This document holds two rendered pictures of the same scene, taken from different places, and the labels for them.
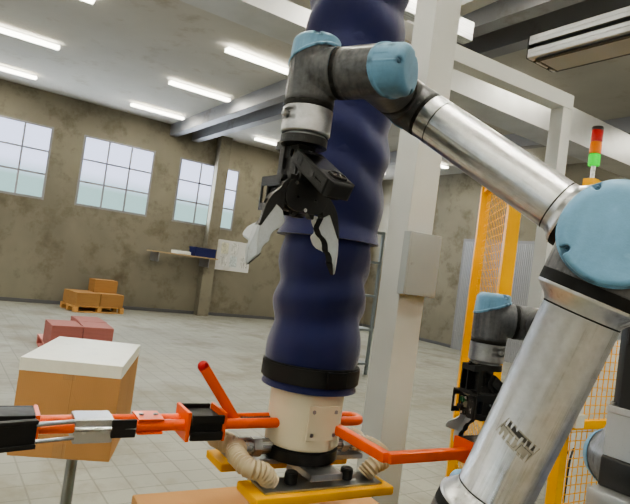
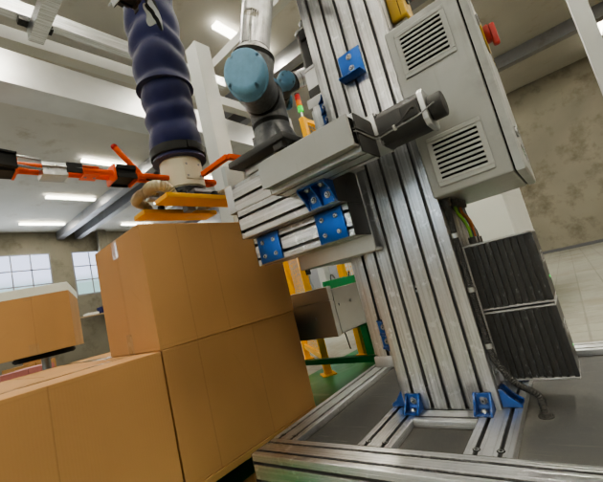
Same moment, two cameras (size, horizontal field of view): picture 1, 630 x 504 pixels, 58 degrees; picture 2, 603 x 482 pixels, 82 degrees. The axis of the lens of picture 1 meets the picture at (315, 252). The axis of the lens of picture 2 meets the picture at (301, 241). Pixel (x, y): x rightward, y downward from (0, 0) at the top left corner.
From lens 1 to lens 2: 0.92 m
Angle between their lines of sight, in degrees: 20
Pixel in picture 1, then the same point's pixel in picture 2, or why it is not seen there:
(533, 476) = (262, 23)
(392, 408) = not seen: hidden behind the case
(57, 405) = (24, 319)
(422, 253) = (234, 177)
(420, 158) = (215, 130)
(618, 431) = (310, 76)
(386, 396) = not seen: hidden behind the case
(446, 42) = (209, 72)
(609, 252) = not seen: outside the picture
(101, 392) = (55, 301)
